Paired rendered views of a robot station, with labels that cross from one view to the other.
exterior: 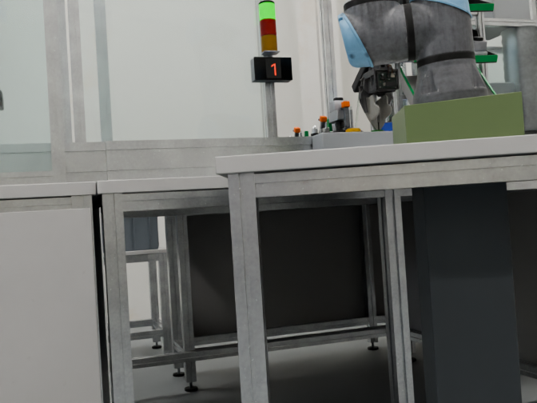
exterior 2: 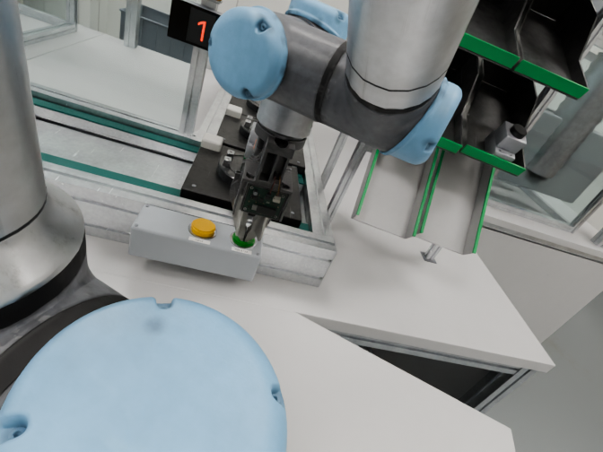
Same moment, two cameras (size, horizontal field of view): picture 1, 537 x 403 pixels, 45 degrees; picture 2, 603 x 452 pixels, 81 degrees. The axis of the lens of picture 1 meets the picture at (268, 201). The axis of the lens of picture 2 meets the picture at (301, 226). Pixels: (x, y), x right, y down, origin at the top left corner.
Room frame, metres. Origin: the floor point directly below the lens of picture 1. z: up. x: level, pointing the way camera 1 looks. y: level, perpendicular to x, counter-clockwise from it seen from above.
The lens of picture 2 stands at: (1.26, -0.40, 1.34)
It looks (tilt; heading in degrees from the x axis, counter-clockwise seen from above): 32 degrees down; 2
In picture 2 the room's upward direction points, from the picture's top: 24 degrees clockwise
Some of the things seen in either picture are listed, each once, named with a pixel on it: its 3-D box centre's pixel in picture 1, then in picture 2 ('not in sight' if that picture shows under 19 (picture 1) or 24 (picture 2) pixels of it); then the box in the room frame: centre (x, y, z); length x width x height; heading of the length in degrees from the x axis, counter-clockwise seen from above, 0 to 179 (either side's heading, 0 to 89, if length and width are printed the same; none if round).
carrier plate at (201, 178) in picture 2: not in sight; (247, 179); (1.95, -0.23, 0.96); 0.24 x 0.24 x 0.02; 18
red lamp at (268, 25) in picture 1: (268, 28); not in sight; (2.01, -0.03, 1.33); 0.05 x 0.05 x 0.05
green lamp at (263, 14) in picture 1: (267, 12); not in sight; (2.01, -0.03, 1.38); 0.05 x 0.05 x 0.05
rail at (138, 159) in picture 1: (278, 155); (96, 202); (1.72, -0.03, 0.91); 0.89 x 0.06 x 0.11; 108
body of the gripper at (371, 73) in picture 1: (378, 72); (269, 169); (1.72, -0.31, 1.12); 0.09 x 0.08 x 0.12; 18
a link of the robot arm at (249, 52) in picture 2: not in sight; (282, 61); (1.62, -0.31, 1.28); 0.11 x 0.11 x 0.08; 80
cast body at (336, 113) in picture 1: (337, 110); (259, 137); (1.95, -0.22, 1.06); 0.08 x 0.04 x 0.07; 18
